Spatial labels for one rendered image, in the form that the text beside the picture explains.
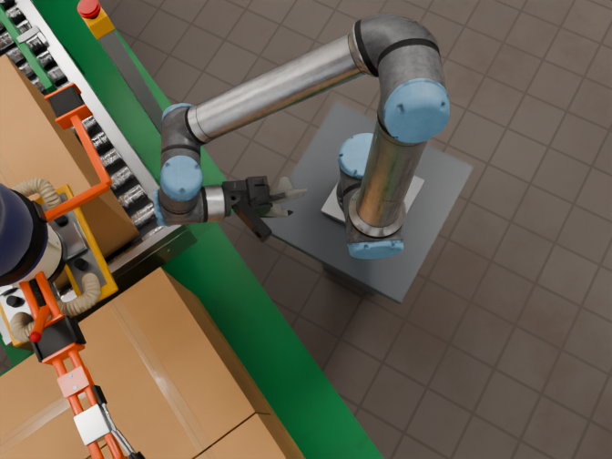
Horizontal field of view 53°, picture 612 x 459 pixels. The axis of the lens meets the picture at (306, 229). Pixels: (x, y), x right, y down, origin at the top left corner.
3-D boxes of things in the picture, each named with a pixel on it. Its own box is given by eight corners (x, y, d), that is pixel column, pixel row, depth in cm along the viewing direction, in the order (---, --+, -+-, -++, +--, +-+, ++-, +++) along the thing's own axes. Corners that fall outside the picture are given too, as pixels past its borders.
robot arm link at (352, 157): (389, 154, 186) (390, 123, 170) (396, 206, 180) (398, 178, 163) (338, 160, 187) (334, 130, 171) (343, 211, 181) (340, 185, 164)
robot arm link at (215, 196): (209, 214, 147) (205, 228, 156) (229, 212, 149) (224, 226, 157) (204, 180, 150) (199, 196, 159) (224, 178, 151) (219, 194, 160)
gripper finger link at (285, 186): (299, 169, 152) (265, 180, 154) (303, 191, 150) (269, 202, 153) (303, 173, 155) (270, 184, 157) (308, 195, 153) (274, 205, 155)
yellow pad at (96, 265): (35, 202, 168) (26, 196, 163) (69, 185, 169) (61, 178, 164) (85, 310, 158) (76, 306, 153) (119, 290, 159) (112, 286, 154)
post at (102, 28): (168, 147, 288) (77, 12, 193) (179, 139, 289) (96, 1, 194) (175, 158, 286) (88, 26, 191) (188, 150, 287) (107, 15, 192)
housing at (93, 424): (79, 418, 140) (71, 418, 136) (107, 402, 140) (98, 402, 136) (91, 446, 138) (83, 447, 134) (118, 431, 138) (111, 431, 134)
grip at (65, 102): (52, 106, 164) (43, 96, 160) (81, 91, 165) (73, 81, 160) (64, 130, 162) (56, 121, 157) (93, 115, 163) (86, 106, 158)
